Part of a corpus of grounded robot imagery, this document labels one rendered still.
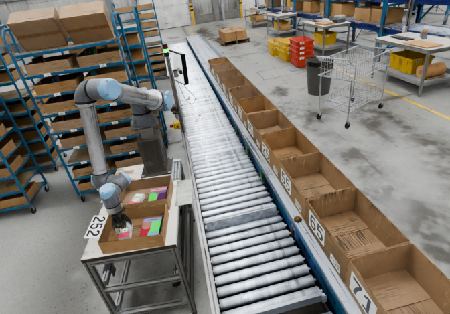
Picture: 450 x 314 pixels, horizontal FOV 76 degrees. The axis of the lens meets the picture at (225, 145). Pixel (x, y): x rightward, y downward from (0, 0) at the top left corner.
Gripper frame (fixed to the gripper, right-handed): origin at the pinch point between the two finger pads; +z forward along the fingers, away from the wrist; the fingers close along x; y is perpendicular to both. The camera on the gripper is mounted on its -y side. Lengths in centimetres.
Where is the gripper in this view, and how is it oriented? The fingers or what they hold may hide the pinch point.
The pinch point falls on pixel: (125, 230)
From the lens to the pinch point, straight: 203.2
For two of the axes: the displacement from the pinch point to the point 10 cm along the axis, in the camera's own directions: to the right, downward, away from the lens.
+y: 2.0, 4.7, -8.6
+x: 9.7, -2.0, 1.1
